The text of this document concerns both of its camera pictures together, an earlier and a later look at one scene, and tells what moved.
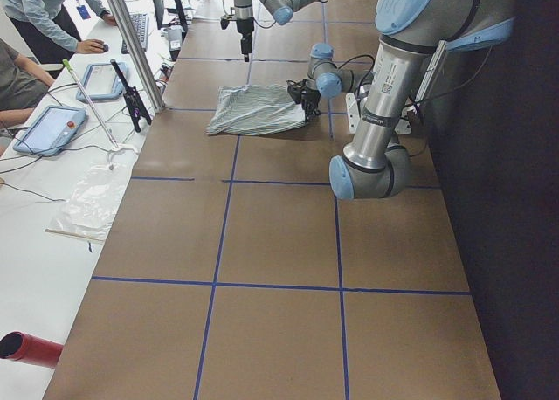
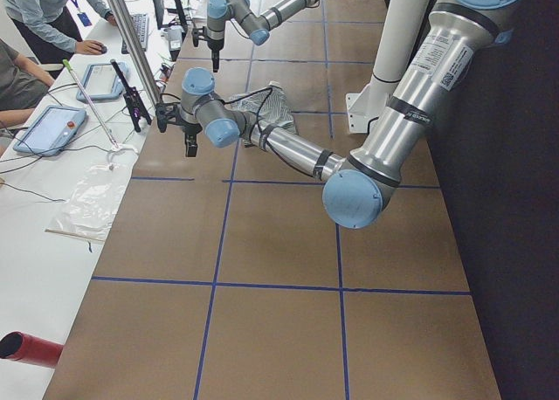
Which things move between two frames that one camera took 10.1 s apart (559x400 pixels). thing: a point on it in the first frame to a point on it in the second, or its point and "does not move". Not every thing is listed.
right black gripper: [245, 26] to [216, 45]
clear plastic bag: [87, 210] does not move
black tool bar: [134, 104] does not move
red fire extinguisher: [21, 346] does not move
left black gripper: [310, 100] to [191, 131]
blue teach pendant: [50, 130] does not move
